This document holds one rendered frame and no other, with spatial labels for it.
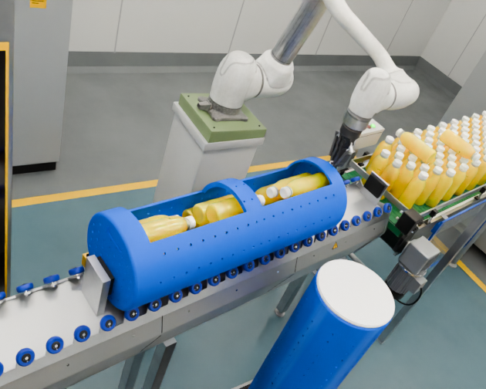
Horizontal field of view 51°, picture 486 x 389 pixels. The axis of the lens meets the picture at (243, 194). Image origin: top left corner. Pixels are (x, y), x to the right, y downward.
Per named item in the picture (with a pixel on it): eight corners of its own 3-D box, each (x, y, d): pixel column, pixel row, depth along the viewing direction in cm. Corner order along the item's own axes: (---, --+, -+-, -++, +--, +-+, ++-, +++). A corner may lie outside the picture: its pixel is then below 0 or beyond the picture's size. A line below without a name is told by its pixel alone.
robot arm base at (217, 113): (188, 98, 226) (191, 87, 223) (230, 99, 238) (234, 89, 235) (205, 121, 215) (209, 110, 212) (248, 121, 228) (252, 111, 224)
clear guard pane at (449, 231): (392, 288, 262) (441, 222, 232) (464, 245, 311) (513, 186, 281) (393, 289, 262) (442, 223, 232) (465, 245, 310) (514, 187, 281)
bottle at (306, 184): (312, 184, 193) (278, 194, 181) (318, 168, 189) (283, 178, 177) (325, 194, 189) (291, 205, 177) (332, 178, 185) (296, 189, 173)
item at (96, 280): (81, 291, 150) (86, 256, 140) (93, 286, 152) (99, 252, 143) (96, 316, 145) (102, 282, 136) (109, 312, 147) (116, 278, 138)
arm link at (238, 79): (201, 89, 224) (216, 44, 211) (234, 89, 235) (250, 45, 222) (221, 110, 215) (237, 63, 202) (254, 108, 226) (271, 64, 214)
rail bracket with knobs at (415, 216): (389, 224, 226) (400, 208, 220) (398, 221, 231) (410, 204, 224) (406, 240, 221) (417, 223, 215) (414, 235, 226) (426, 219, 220)
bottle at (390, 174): (387, 197, 241) (406, 168, 230) (378, 201, 237) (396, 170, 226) (377, 188, 245) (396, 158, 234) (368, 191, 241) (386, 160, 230)
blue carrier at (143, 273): (81, 258, 156) (92, 191, 138) (281, 195, 210) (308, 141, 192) (125, 331, 142) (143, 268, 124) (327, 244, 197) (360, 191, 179)
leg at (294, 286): (272, 310, 287) (314, 235, 249) (279, 307, 291) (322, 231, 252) (278, 318, 284) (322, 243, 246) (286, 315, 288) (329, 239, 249)
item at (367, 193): (357, 192, 233) (369, 171, 225) (360, 191, 235) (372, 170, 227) (373, 206, 228) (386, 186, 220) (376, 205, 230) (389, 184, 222)
